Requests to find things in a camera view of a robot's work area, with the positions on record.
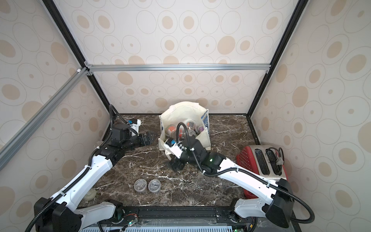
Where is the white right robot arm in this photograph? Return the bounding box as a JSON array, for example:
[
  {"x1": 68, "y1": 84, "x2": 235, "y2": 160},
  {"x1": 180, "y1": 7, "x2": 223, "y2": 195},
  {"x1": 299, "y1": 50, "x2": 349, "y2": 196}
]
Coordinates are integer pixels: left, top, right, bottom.
[{"x1": 163, "y1": 132, "x2": 315, "y2": 228}]

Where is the red and steel toaster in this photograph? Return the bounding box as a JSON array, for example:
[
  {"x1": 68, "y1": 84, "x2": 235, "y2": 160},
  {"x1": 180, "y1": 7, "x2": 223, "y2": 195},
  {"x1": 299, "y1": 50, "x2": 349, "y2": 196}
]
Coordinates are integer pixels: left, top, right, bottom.
[{"x1": 236, "y1": 145, "x2": 288, "y2": 181}]

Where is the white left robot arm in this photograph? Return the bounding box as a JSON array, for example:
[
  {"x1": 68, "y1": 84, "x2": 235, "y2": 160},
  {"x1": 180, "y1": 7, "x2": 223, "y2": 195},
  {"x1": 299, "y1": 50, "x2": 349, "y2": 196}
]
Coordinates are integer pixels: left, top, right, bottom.
[{"x1": 26, "y1": 105, "x2": 156, "y2": 232}]

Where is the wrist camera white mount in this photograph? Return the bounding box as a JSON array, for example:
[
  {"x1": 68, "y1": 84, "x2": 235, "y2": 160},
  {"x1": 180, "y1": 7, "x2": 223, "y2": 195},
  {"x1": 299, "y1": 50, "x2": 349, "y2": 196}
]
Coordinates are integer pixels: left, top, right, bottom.
[
  {"x1": 164, "y1": 138, "x2": 186, "y2": 159},
  {"x1": 128, "y1": 119, "x2": 141, "y2": 137}
]

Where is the black corner frame post right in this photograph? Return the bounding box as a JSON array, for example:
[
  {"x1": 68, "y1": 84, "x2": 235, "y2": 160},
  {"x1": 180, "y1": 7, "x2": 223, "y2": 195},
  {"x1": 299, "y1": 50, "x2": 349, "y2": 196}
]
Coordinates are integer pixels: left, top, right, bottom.
[{"x1": 246, "y1": 0, "x2": 309, "y2": 118}]

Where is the red lid seed jar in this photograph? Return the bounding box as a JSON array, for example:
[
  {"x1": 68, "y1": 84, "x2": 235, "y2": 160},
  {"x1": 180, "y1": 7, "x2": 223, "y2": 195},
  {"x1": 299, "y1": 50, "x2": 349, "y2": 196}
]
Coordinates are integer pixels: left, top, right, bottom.
[{"x1": 165, "y1": 125, "x2": 176, "y2": 138}]

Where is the silver aluminium bar left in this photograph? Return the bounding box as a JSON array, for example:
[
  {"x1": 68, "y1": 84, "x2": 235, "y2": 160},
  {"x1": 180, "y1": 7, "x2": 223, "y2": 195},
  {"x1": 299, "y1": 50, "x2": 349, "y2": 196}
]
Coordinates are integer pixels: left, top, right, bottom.
[{"x1": 1, "y1": 67, "x2": 88, "y2": 169}]

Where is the silver aluminium crossbar back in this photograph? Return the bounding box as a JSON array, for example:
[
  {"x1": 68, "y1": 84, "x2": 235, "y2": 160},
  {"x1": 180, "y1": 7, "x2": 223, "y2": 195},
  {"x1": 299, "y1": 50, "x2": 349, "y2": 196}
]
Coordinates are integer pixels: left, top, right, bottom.
[{"x1": 88, "y1": 63, "x2": 271, "y2": 72}]

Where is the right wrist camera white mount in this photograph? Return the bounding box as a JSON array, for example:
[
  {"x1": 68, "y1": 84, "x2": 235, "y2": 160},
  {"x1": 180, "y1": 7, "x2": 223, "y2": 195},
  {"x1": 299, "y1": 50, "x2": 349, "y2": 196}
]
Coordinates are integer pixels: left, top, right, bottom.
[{"x1": 164, "y1": 138, "x2": 186, "y2": 159}]

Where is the black corner frame post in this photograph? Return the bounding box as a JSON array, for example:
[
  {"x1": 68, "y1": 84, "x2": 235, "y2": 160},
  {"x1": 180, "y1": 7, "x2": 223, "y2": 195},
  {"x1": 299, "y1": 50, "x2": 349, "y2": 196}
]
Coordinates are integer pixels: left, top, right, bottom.
[
  {"x1": 246, "y1": 0, "x2": 309, "y2": 118},
  {"x1": 42, "y1": 0, "x2": 110, "y2": 111}
]

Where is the clear seed jar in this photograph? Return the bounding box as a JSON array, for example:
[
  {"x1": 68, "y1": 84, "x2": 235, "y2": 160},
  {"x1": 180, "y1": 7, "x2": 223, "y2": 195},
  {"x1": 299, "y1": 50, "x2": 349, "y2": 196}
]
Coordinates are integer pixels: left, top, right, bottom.
[
  {"x1": 134, "y1": 178, "x2": 147, "y2": 193},
  {"x1": 148, "y1": 179, "x2": 161, "y2": 193}
]

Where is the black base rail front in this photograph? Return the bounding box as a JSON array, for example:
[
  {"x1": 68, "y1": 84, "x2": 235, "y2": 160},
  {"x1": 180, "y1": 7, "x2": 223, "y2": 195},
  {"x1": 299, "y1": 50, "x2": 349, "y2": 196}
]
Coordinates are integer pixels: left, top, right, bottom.
[{"x1": 101, "y1": 206, "x2": 301, "y2": 232}]

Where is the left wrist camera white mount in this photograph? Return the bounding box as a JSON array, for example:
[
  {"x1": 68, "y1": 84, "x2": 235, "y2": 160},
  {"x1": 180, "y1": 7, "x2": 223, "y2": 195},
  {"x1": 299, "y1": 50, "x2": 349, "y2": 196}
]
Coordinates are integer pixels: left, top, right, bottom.
[{"x1": 128, "y1": 119, "x2": 141, "y2": 137}]

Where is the cream canvas starry night bag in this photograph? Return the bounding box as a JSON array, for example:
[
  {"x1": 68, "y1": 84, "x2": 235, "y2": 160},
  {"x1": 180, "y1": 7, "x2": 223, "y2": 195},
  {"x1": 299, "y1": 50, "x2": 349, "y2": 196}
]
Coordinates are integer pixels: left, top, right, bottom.
[{"x1": 158, "y1": 101, "x2": 211, "y2": 160}]

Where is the black corner frame post left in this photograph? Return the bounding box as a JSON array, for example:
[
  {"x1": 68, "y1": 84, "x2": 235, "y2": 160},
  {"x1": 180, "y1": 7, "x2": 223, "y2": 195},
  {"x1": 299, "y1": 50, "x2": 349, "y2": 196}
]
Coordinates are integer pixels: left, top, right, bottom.
[{"x1": 42, "y1": 0, "x2": 110, "y2": 111}]

